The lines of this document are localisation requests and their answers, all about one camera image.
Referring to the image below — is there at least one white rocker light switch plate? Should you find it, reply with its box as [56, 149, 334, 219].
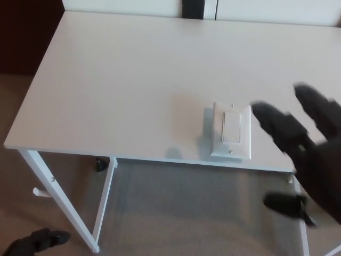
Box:
[209, 101, 253, 162]

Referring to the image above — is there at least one white table with metal legs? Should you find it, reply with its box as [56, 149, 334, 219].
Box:
[3, 10, 341, 256]

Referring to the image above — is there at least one white hook on table leg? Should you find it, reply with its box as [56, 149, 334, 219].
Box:
[32, 187, 52, 199]

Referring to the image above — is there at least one small black floor object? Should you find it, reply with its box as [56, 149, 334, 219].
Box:
[94, 157, 108, 173]

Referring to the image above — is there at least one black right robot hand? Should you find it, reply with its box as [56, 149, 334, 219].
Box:
[251, 82, 341, 228]

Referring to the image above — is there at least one white low cabinet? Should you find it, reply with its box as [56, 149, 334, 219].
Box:
[61, 0, 341, 28]

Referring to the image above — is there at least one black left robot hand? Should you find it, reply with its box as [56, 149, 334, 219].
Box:
[5, 227, 71, 256]

